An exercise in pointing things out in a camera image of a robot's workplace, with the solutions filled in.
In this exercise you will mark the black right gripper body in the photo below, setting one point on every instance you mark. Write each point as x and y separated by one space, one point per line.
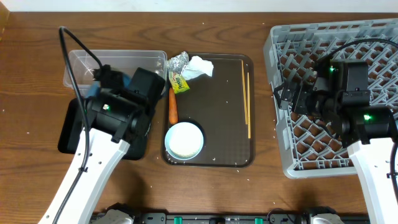
305 101

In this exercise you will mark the dark blue plate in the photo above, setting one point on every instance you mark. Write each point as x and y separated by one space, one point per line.
92 91

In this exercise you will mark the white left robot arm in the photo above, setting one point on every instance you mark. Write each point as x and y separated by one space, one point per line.
114 120

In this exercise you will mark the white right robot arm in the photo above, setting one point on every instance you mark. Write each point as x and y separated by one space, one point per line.
341 97

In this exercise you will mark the grey dishwasher rack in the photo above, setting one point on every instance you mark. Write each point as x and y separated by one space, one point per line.
306 149

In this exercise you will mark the wooden chopstick right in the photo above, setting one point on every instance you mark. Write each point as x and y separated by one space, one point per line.
249 106

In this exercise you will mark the brown serving tray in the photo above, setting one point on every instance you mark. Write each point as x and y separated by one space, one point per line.
215 104

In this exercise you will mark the crumpled white tissue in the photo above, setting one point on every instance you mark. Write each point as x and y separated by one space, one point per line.
196 67

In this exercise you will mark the yellow snack wrapper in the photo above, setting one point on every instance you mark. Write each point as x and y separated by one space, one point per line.
178 82

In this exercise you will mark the crumpled aluminium foil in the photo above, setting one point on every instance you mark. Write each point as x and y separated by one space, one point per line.
178 63

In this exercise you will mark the light blue rice bowl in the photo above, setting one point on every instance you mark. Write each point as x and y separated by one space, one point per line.
184 141

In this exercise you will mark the orange carrot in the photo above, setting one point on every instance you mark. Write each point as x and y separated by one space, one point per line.
173 113

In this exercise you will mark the clear plastic bin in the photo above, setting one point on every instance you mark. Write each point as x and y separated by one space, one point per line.
126 61

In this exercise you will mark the black tray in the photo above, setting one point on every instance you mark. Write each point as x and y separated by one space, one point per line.
66 130

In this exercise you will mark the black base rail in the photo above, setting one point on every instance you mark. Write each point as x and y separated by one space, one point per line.
121 213

